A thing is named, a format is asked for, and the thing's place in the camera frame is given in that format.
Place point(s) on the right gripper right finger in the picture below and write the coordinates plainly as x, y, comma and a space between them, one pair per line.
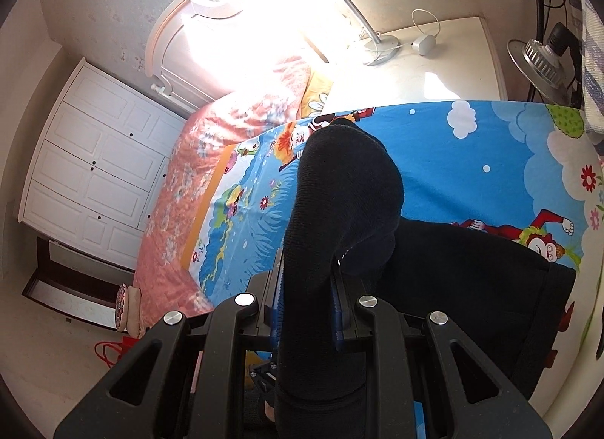
426, 377

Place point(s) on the silver fan lamp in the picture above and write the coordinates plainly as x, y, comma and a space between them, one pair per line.
541, 64

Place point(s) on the red bag on floor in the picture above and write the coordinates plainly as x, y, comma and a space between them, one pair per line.
111, 352

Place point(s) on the white charger with cable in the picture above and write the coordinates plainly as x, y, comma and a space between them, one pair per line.
426, 41

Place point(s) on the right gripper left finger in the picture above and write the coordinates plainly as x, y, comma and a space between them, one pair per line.
187, 377

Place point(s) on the pink floral quilt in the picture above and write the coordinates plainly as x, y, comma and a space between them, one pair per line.
266, 99

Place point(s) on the colourful cartoon bed sheet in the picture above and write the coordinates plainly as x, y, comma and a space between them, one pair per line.
524, 172

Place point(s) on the white nightstand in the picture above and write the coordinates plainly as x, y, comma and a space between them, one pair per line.
463, 65

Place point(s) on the striped blue white cloth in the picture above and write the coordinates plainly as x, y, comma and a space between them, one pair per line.
592, 71

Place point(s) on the white bed headboard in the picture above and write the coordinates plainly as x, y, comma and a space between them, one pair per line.
199, 51

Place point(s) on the white panelled wardrobe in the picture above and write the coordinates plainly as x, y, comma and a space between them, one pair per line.
98, 167

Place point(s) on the black pants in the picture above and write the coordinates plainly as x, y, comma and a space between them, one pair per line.
507, 299

